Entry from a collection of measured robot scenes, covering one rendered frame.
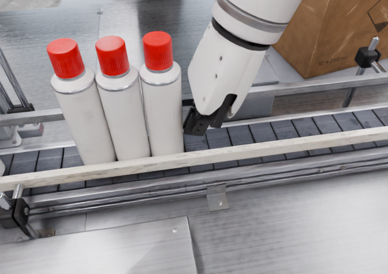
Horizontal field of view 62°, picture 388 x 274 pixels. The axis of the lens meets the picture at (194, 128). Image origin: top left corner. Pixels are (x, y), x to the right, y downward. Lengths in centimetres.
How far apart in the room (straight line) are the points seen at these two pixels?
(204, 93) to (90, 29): 61
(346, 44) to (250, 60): 41
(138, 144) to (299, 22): 43
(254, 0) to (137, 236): 31
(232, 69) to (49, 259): 32
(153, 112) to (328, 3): 38
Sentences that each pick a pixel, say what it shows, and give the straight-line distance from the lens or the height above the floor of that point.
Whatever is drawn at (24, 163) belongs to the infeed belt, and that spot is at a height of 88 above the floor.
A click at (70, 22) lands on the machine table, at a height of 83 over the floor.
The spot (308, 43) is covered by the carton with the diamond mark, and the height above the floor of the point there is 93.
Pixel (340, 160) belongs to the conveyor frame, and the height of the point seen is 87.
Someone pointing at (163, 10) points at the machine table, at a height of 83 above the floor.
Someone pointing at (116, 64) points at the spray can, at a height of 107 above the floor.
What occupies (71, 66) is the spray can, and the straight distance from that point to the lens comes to 39.
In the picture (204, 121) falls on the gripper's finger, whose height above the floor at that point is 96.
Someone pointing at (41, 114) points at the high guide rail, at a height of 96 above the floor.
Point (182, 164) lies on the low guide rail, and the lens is 47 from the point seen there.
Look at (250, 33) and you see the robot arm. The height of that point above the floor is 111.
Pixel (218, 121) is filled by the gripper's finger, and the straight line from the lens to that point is 40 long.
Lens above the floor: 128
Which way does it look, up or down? 47 degrees down
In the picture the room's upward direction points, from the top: straight up
